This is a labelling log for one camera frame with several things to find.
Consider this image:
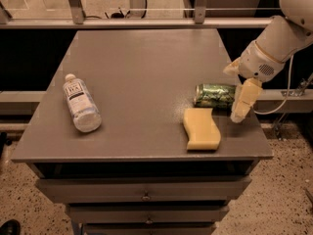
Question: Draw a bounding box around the metal railing frame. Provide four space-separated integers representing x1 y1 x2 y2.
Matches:
0 0 284 28

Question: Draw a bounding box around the black shoe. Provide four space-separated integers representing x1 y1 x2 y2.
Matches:
0 219 21 235

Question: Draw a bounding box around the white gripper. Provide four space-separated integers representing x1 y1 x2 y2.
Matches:
223 40 285 123

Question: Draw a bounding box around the white cable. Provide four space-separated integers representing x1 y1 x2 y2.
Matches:
253 54 295 116

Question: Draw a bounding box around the grey drawer cabinet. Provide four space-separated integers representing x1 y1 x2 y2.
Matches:
12 29 272 235

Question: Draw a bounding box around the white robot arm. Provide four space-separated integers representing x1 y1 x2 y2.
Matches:
224 0 313 123

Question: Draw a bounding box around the green soda can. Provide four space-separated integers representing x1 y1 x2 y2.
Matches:
194 83 236 109

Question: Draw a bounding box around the yellow sponge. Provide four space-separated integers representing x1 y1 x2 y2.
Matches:
183 108 221 150

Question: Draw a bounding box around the clear plastic water bottle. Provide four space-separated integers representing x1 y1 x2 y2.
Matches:
63 73 102 133

